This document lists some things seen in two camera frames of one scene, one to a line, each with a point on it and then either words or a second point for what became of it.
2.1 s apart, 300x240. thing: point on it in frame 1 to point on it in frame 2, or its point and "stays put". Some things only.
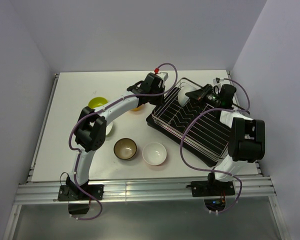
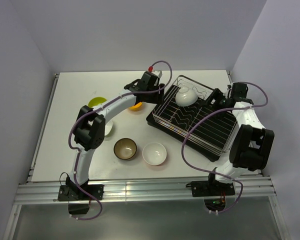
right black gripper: x=201 y=94 to x=217 y=94
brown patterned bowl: x=125 y=148 stays put
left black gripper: x=160 y=101 stays put
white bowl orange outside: x=154 y=153 stays put
